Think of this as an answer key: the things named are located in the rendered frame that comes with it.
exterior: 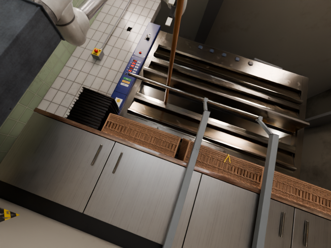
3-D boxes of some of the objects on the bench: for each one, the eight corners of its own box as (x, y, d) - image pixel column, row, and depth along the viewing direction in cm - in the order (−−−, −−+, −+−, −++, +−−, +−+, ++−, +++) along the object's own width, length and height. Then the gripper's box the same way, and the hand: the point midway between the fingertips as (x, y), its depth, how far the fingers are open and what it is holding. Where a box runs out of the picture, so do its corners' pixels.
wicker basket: (116, 143, 156) (127, 118, 164) (170, 162, 153) (179, 136, 161) (98, 131, 110) (115, 97, 118) (175, 159, 106) (186, 122, 114)
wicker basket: (173, 164, 152) (182, 137, 160) (229, 184, 150) (235, 156, 158) (182, 161, 105) (193, 124, 113) (262, 191, 103) (268, 151, 111)
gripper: (169, 9, 113) (160, 31, 106) (176, -34, 89) (165, -10, 82) (179, 13, 113) (171, 34, 106) (188, -29, 89) (179, -5, 83)
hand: (169, 14), depth 95 cm, fingers open, 13 cm apart
